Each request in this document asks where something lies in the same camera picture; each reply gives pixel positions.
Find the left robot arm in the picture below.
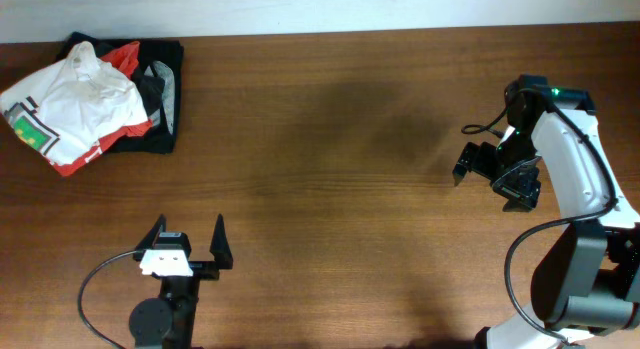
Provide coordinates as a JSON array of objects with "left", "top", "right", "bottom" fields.
[{"left": 129, "top": 215, "right": 234, "bottom": 349}]

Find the grey folded garment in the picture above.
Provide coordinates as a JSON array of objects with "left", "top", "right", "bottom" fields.
[{"left": 150, "top": 61, "right": 176, "bottom": 134}]

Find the white printed t-shirt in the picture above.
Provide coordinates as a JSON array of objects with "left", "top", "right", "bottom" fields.
[{"left": 1, "top": 41, "right": 148, "bottom": 165}]

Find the red printed t-shirt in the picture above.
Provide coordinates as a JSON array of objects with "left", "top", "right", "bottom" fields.
[{"left": 52, "top": 41, "right": 152, "bottom": 177}]

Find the black folded garment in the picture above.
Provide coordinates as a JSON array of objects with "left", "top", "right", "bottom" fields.
[{"left": 54, "top": 31, "right": 185, "bottom": 155}]

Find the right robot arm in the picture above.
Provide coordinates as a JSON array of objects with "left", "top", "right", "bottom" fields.
[{"left": 452, "top": 74, "right": 639, "bottom": 348}]

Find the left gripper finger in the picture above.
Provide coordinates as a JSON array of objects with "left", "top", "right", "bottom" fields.
[
  {"left": 209, "top": 214, "right": 234, "bottom": 269},
  {"left": 133, "top": 214, "right": 167, "bottom": 262}
]

